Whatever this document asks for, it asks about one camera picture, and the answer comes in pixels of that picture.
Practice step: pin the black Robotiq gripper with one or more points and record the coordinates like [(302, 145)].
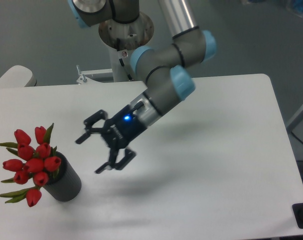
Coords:
[(122, 127)]

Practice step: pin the red tulip bouquet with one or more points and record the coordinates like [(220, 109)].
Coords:
[(40, 164)]

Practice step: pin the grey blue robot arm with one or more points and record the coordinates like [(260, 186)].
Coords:
[(164, 71)]

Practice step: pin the dark grey ribbed vase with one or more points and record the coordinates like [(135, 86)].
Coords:
[(67, 184)]

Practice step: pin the white chair armrest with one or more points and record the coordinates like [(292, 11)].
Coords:
[(18, 76)]

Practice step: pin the blue objects top right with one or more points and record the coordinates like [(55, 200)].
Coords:
[(295, 7)]

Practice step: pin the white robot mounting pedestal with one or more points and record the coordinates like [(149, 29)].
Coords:
[(116, 62)]

